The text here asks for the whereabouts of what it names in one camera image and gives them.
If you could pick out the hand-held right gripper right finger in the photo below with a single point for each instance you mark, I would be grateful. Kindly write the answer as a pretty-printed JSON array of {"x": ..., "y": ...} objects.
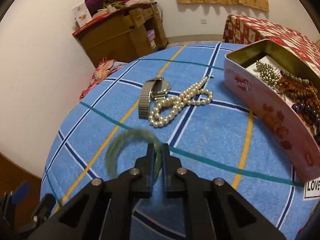
[{"x": 167, "y": 163}]

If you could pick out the pink metal tin box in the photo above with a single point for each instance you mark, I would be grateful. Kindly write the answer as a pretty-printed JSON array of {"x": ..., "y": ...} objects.
[{"x": 262, "y": 105}]

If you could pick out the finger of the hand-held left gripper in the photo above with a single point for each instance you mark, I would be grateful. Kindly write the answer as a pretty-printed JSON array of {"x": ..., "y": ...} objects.
[
  {"x": 21, "y": 192},
  {"x": 43, "y": 207}
]

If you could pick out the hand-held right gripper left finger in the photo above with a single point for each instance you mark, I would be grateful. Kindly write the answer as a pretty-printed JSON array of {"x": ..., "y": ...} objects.
[{"x": 150, "y": 163}]

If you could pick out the pale purple box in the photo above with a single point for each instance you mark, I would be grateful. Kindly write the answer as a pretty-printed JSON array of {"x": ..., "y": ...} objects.
[{"x": 151, "y": 38}]

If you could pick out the blue plaid table cloth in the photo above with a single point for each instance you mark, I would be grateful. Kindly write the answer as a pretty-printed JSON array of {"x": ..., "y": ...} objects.
[{"x": 87, "y": 130}]

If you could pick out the green jade bangle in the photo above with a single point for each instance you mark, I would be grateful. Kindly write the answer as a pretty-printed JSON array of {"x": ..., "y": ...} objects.
[{"x": 112, "y": 155}]

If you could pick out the brown wooden cabinet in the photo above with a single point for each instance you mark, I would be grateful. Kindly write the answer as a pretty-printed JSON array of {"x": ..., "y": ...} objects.
[{"x": 112, "y": 37}]

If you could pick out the red flat box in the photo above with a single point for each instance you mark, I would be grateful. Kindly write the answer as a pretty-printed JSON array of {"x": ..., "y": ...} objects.
[{"x": 85, "y": 28}]

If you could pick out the silver metal wristwatch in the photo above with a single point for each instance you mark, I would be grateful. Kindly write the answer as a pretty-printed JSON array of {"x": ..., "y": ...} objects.
[{"x": 143, "y": 105}]

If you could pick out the pink patterned cloth pile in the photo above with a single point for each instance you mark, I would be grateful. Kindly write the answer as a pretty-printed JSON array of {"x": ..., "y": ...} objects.
[{"x": 102, "y": 72}]

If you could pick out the white and orange box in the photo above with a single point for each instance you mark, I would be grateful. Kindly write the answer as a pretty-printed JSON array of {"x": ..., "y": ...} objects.
[{"x": 81, "y": 15}]

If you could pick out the pale pink garment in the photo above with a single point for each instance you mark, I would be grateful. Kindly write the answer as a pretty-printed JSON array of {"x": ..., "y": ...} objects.
[{"x": 137, "y": 1}]

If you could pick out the white wall socket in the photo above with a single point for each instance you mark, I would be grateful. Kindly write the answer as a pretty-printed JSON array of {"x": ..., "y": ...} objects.
[{"x": 204, "y": 21}]

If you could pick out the printed paper sheet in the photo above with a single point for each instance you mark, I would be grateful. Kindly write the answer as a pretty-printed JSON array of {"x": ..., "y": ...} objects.
[{"x": 251, "y": 71}]

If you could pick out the purple garment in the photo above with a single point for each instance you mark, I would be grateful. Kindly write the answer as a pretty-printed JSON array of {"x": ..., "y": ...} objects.
[{"x": 93, "y": 5}]

